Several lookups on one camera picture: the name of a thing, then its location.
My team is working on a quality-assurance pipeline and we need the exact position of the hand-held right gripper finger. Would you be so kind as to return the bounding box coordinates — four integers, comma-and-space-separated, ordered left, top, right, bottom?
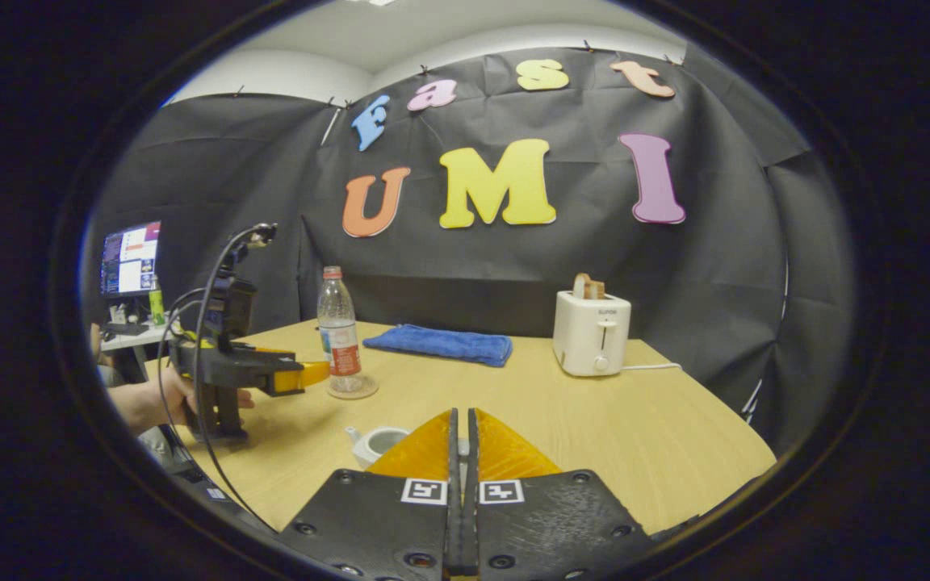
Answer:
275, 408, 463, 581
467, 408, 661, 581

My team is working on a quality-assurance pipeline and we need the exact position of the clear plastic water bottle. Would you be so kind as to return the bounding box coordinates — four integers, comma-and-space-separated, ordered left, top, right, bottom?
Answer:
317, 266, 363, 395

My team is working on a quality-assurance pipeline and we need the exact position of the round wooden coaster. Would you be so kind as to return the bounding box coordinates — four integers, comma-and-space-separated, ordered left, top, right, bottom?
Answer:
326, 374, 379, 400

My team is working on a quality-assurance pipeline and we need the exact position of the white ceramic teacup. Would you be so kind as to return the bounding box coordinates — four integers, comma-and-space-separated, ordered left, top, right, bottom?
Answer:
344, 425, 411, 470

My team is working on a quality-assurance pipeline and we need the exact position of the white side desk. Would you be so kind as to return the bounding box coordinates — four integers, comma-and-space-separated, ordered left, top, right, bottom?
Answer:
102, 323, 183, 352

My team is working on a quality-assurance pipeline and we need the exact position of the blue folded towel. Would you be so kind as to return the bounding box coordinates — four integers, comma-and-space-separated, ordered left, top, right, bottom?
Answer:
362, 324, 513, 368

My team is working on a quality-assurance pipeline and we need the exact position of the computer monitor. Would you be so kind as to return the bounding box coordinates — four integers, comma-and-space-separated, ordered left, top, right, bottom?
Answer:
100, 221, 162, 298

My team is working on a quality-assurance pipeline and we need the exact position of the white toaster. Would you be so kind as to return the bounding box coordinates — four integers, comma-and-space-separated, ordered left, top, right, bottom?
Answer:
552, 290, 632, 378

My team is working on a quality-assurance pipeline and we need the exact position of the black backdrop cloth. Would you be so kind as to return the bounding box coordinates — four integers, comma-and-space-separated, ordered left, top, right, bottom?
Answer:
82, 44, 857, 461

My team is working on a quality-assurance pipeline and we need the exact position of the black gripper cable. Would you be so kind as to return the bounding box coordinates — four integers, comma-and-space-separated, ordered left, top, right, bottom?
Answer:
157, 226, 272, 521

